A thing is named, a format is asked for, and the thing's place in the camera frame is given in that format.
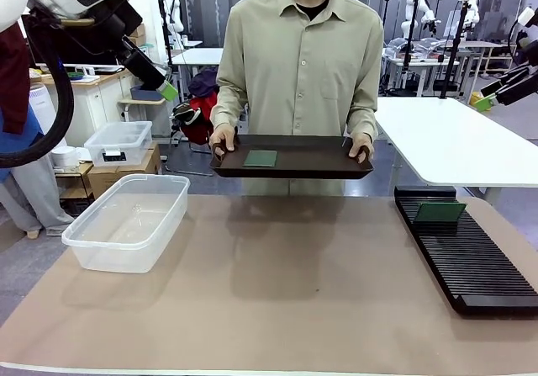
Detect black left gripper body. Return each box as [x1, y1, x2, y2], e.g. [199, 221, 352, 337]
[117, 35, 169, 93]

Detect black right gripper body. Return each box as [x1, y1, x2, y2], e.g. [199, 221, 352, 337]
[494, 64, 538, 107]

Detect green rectangular PCB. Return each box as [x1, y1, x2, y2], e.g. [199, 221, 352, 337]
[413, 201, 468, 226]

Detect dark brown serving tray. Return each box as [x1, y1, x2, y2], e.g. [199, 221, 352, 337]
[208, 135, 376, 181]

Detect person's left forearm beige sleeve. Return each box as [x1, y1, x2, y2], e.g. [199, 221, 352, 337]
[344, 77, 379, 140]

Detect person's right forearm beige sleeve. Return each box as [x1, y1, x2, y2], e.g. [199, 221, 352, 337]
[209, 72, 251, 132]

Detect person's right hand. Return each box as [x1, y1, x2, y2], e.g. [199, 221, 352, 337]
[208, 123, 241, 156]

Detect person's left hand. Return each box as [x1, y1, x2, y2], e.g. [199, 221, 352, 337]
[346, 130, 376, 163]

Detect blue grey bin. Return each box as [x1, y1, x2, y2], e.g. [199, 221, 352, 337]
[129, 84, 166, 102]

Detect small white wooden desk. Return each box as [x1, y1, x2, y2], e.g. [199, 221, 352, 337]
[118, 97, 168, 124]

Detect dark purple jacket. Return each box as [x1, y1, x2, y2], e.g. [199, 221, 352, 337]
[187, 66, 219, 98]

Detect red black backpack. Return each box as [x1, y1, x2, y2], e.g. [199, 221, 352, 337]
[171, 91, 220, 146]

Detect white background table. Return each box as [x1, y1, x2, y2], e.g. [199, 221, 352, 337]
[171, 46, 224, 93]

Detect white side table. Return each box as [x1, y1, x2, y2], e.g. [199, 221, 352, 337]
[372, 96, 538, 188]

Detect white wooden-top cabinet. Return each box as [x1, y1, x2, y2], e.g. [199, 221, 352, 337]
[40, 69, 136, 147]

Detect clear lidded storage box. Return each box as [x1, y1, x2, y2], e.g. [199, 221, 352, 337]
[83, 119, 154, 168]

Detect brown cardboard box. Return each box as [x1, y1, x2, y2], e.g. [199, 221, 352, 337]
[87, 141, 163, 201]

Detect white air purifier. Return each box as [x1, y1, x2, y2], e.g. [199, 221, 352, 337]
[28, 82, 57, 141]

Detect green square PCB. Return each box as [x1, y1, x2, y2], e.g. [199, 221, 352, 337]
[242, 149, 280, 169]

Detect white round container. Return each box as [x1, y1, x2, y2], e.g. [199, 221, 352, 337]
[50, 146, 80, 169]

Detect black tripod stand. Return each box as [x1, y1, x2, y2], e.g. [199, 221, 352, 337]
[377, 0, 396, 96]

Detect small wooden side stand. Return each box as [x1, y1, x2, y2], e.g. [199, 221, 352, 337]
[53, 162, 95, 218]

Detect dark red hanging garment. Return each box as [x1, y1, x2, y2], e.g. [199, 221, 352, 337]
[0, 24, 32, 135]

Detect person's torso beige shirt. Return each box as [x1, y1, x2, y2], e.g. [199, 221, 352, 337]
[209, 0, 386, 197]

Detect clear plastic open box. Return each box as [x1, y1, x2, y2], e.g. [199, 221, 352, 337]
[61, 172, 192, 275]

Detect black slotted PCB rack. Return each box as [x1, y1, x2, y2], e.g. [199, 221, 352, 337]
[393, 185, 538, 317]

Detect bystander grey trousers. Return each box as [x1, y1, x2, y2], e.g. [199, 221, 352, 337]
[0, 156, 76, 239]

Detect black camera stand pole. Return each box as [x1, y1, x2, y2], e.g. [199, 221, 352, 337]
[439, 0, 474, 100]

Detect thick black cable hose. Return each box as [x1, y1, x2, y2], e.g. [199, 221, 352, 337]
[0, 8, 76, 170]

